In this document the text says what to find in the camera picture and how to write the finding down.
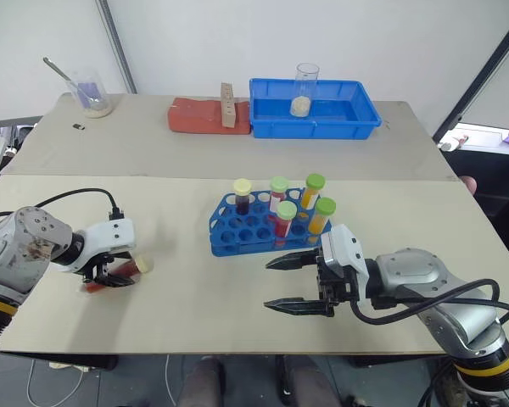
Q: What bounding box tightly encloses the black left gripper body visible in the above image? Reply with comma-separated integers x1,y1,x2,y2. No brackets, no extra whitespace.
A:
81,253,119,286

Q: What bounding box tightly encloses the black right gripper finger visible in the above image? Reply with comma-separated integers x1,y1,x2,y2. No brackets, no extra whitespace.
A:
263,296,336,319
265,248,323,273

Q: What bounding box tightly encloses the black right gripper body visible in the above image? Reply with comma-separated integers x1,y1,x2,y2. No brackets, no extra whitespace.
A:
315,248,364,318

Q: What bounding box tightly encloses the red test tube cream cap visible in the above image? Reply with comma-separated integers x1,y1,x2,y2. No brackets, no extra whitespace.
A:
82,253,155,294

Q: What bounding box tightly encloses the red test tube green cap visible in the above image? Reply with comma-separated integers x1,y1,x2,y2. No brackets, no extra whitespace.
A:
268,176,290,213
272,200,299,239

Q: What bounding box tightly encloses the orange test tube green cap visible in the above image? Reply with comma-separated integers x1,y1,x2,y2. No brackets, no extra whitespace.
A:
306,197,338,236
300,173,327,211

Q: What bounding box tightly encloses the blue test tube rack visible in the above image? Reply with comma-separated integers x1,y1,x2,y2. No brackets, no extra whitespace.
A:
208,186,337,258

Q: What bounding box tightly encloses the dark purple tube yellow cap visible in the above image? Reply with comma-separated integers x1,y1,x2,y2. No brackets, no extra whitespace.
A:
232,178,254,215

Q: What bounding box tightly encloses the dark rounded shape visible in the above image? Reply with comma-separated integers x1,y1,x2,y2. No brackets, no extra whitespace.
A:
181,355,227,407

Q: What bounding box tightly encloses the blue plastic bin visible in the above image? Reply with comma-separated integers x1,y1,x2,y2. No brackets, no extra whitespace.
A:
249,77,383,141

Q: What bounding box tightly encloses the tall glass beaker with grains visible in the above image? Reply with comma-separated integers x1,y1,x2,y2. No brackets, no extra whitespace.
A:
288,63,321,118

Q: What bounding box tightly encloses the wide glass beaker with grains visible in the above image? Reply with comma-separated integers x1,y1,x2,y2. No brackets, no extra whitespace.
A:
64,69,114,120

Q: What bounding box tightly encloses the red brick block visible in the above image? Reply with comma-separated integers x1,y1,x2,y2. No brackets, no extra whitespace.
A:
166,97,253,137

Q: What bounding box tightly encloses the wooden block with holes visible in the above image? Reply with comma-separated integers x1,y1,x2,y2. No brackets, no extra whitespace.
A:
219,81,238,130

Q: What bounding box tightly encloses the pink rounded object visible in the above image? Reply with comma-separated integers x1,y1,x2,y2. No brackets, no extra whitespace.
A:
459,175,478,197

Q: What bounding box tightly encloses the metal spoon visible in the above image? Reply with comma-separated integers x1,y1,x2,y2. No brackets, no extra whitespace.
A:
42,56,103,105

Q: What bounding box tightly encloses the grey threaded metal pole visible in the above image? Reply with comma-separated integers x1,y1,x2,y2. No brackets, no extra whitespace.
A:
94,0,138,95

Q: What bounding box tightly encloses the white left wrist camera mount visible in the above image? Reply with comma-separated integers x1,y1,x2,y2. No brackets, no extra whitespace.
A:
57,217,137,273

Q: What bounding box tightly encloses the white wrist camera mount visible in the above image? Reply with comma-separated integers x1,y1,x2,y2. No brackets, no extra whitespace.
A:
320,223,371,303
57,217,137,273

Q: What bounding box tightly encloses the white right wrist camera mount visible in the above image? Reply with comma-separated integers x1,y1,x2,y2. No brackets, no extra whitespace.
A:
320,223,371,303

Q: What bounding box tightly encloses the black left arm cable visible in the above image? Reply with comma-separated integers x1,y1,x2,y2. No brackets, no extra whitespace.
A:
0,187,125,226

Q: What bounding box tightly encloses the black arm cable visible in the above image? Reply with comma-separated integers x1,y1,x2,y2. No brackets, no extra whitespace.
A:
350,278,509,326
0,187,125,226

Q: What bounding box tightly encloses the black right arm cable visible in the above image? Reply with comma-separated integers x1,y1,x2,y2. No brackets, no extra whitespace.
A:
350,278,509,326

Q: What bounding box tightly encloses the white floor cable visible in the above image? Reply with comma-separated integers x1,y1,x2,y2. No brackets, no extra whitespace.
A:
26,357,91,407

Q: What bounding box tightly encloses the black slanted frame bar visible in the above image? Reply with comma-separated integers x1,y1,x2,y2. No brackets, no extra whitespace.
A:
431,0,509,144

